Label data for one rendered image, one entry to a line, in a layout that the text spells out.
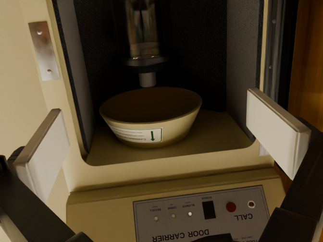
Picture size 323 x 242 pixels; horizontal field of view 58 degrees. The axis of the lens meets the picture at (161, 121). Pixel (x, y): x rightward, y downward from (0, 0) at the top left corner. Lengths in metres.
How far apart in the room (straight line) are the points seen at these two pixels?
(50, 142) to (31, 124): 0.74
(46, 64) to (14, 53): 0.48
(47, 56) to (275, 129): 0.29
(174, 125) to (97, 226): 0.18
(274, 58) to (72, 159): 0.31
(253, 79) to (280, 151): 0.26
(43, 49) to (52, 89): 0.05
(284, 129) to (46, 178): 0.13
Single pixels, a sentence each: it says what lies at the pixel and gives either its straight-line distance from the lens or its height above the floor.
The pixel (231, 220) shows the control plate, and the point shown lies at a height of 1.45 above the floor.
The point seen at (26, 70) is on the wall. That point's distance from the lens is 0.87.
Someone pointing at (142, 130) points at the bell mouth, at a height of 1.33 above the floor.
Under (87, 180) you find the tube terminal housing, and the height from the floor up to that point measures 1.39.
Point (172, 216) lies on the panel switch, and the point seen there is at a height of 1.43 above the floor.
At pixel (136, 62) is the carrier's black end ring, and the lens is 0.43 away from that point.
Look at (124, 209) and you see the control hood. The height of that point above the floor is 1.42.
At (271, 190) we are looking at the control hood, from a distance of 0.47.
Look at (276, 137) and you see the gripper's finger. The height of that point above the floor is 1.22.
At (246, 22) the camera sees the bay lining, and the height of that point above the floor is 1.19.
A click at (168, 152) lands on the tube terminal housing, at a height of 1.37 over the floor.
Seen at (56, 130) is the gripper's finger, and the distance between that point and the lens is 0.19.
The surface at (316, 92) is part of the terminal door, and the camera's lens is 0.36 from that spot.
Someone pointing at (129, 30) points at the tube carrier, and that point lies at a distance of 0.43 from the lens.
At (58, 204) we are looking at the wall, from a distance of 1.06.
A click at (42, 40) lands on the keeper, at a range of 0.39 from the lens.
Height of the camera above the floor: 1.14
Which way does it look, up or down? 24 degrees up
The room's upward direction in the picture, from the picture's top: 175 degrees clockwise
